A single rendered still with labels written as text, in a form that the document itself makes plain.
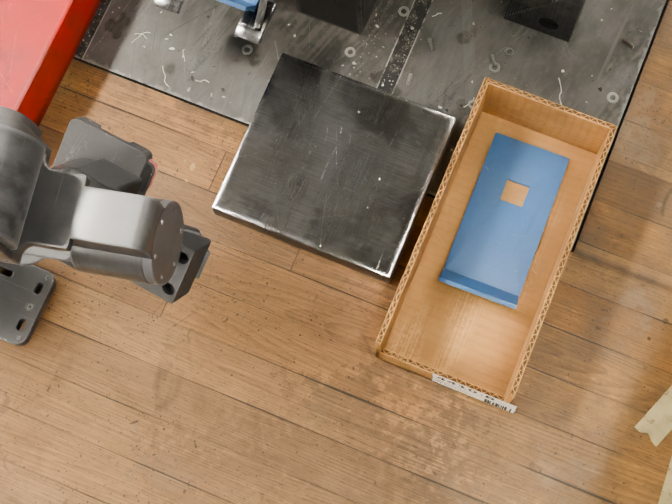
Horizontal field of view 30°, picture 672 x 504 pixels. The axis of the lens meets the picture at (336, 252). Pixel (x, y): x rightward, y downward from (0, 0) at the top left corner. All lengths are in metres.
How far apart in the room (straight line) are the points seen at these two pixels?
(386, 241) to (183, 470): 0.26
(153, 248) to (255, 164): 0.32
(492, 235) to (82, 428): 0.39
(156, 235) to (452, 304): 0.36
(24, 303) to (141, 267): 0.32
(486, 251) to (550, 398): 0.14
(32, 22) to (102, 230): 0.45
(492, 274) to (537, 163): 0.11
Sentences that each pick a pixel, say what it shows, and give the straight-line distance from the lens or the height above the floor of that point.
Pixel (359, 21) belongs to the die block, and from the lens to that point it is 1.16.
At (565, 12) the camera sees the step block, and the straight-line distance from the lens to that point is 1.15.
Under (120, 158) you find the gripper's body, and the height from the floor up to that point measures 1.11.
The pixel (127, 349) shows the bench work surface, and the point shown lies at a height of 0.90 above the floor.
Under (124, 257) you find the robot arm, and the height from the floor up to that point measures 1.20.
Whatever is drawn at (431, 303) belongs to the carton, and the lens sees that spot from 1.10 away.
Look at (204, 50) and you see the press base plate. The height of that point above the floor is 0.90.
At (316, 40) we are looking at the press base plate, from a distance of 1.18.
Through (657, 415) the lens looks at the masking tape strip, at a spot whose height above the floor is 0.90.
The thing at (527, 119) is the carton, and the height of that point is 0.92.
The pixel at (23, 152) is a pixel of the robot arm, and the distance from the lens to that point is 0.79.
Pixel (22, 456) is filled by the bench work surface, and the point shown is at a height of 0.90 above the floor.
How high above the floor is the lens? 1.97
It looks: 75 degrees down
